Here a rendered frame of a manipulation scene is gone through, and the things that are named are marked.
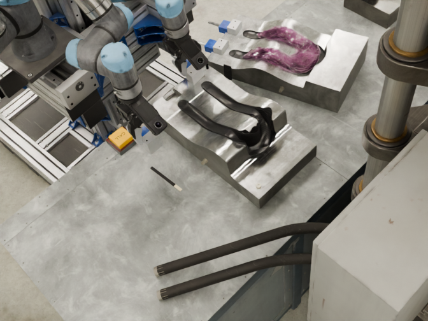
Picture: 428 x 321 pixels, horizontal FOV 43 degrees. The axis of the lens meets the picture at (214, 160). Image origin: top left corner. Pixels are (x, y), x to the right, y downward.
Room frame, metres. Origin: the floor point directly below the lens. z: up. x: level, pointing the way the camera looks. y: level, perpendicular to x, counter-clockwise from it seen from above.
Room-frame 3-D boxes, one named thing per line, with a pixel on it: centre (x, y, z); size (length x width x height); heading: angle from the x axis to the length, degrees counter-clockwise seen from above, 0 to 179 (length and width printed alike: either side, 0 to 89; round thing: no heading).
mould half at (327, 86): (1.33, -0.32, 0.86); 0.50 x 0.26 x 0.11; 51
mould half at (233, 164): (1.06, -0.07, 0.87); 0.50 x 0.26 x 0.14; 34
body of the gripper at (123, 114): (1.05, 0.19, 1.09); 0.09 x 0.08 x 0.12; 34
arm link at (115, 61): (1.04, 0.19, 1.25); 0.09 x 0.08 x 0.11; 54
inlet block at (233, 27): (1.54, -0.14, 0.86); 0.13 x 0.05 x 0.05; 51
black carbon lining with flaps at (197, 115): (1.08, -0.07, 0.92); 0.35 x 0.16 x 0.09; 34
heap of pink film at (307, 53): (1.33, -0.31, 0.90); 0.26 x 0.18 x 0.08; 51
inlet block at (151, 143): (1.06, 0.20, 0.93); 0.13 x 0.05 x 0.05; 35
